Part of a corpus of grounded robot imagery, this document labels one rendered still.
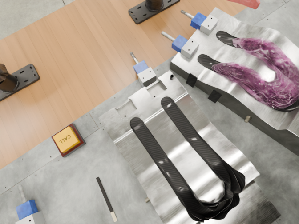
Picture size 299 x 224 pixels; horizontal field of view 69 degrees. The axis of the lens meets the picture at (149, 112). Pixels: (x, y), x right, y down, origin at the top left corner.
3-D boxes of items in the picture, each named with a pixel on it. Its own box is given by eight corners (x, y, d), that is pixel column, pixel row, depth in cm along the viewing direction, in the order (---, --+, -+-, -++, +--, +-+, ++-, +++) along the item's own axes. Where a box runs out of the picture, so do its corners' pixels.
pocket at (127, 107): (116, 110, 67) (114, 106, 64) (130, 100, 68) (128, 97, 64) (124, 122, 66) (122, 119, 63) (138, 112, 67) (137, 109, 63)
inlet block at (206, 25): (175, 21, 77) (177, 10, 72) (184, 11, 78) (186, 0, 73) (206, 40, 75) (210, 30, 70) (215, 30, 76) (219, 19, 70)
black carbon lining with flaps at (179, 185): (127, 124, 64) (121, 116, 55) (171, 94, 66) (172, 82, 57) (200, 231, 56) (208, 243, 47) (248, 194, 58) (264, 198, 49)
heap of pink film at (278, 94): (206, 73, 68) (212, 61, 61) (237, 33, 71) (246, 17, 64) (280, 122, 63) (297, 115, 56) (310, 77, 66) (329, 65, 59)
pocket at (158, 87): (144, 90, 68) (143, 86, 65) (158, 82, 69) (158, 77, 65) (153, 102, 67) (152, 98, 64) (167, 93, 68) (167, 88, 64)
